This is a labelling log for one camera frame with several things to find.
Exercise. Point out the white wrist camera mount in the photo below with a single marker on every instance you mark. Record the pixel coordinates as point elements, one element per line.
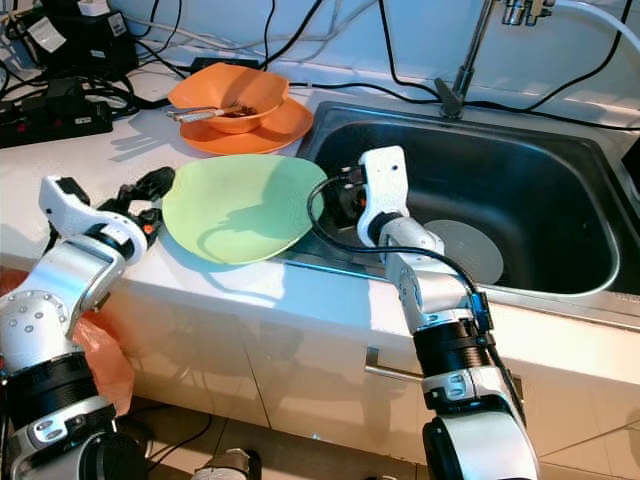
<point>382,185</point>
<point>65,200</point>

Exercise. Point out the orange plate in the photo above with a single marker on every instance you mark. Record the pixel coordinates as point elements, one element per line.
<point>285,130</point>

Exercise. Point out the white plug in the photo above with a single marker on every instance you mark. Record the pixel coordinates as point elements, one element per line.
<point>91,8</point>

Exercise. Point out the black plug adapter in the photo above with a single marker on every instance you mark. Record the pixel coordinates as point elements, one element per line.
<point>210,63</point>

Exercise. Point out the black power strip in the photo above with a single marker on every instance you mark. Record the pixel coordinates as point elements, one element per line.
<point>60,122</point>

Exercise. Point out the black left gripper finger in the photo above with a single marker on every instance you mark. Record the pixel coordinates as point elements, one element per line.
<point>155,185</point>

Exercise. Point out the black electronics box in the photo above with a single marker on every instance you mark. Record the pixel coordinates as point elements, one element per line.
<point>80,45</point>

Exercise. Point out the metal kitchen faucet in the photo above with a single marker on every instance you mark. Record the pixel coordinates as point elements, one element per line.
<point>465,65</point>

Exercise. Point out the orange bowl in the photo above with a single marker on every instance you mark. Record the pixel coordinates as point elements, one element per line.
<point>230,85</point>

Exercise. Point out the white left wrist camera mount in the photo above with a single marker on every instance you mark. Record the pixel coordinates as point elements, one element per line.
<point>65,200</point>

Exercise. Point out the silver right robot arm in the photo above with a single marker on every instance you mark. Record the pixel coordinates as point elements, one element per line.
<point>435,290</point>

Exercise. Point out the green plate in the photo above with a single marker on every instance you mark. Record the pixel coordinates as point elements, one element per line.
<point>240,210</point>

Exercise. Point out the stainless steel sink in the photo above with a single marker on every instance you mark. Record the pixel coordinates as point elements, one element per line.
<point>560,180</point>

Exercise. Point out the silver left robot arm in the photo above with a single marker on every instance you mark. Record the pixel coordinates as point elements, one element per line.
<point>70,290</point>

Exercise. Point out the black appliance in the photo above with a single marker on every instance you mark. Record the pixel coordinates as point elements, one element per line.
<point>632,165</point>

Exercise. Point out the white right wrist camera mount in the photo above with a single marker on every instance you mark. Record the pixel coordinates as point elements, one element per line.
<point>382,185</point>

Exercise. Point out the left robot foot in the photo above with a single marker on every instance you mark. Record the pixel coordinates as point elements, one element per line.
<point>230,466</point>

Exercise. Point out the red plastic bag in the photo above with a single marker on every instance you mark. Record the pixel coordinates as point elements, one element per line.
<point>105,365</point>

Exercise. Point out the white sink base cabinet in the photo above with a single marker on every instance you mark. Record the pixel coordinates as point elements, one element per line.
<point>280,380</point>

